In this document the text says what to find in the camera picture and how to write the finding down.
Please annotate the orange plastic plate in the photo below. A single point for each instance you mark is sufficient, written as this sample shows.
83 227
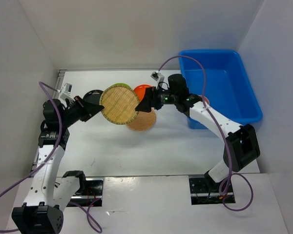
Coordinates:
140 90

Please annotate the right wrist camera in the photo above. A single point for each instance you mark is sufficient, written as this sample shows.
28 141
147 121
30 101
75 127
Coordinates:
158 77

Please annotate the green plastic plate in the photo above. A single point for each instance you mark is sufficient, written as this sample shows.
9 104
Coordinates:
123 85

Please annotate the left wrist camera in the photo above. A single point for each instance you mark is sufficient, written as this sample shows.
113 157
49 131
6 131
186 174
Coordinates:
65 93

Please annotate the blue plastic bin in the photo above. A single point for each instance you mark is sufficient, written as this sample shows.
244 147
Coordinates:
221 76

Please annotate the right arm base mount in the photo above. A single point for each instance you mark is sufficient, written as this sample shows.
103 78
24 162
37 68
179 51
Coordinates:
201 194

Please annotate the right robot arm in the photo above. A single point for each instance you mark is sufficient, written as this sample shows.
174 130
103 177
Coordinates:
241 144

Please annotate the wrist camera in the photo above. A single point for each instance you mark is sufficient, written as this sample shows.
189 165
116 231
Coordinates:
158 77
65 93

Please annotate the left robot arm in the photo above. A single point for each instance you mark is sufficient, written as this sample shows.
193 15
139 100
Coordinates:
43 207

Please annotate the pink plastic cup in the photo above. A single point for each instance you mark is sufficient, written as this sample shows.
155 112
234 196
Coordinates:
205 99

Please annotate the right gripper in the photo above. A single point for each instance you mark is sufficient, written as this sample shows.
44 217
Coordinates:
150 98

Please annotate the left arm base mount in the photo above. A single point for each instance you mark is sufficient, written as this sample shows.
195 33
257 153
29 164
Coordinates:
93 191

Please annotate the green-rimmed bamboo tray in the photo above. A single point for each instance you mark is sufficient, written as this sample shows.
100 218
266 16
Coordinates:
119 104

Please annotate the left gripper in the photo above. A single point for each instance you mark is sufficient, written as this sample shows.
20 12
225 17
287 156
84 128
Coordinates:
90 109

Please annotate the brown woven bamboo tray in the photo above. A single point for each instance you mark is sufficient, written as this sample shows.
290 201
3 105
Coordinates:
143 122

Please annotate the black plastic plate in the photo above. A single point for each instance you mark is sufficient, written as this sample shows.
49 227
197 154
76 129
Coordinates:
93 97

